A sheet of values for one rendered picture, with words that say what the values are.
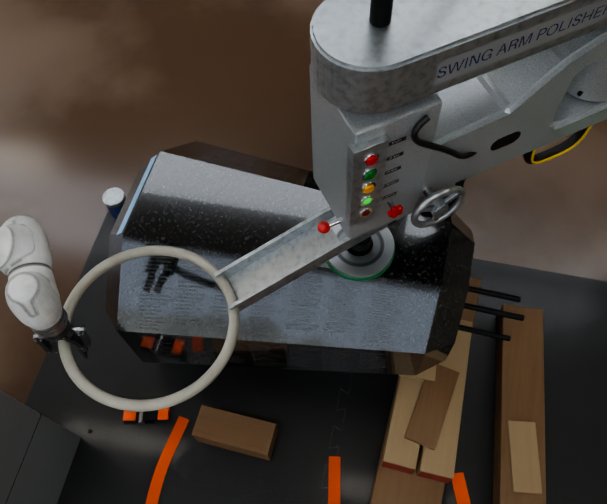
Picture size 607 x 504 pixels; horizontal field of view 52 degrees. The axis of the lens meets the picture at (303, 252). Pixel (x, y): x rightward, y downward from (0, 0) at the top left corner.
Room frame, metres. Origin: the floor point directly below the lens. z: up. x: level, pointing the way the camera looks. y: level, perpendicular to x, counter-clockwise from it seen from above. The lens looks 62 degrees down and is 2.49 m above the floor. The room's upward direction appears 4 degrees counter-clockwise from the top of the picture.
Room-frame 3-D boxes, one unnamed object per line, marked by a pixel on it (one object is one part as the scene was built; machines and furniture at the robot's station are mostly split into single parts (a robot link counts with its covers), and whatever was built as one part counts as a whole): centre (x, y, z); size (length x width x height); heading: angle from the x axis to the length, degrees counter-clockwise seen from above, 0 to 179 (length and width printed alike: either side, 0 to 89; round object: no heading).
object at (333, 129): (0.92, -0.25, 1.32); 0.36 x 0.22 x 0.45; 111
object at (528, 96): (1.02, -0.54, 1.30); 0.74 x 0.23 x 0.49; 111
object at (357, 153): (0.76, -0.15, 1.37); 0.08 x 0.03 x 0.28; 111
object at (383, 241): (0.89, -0.17, 0.84); 0.21 x 0.21 x 0.01
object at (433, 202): (0.82, -0.33, 1.20); 0.15 x 0.10 x 0.15; 111
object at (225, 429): (0.53, 0.31, 0.07); 0.30 x 0.12 x 0.12; 72
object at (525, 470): (0.35, -0.75, 0.13); 0.25 x 0.10 x 0.01; 172
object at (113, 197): (1.62, 0.85, 0.08); 0.10 x 0.10 x 0.13
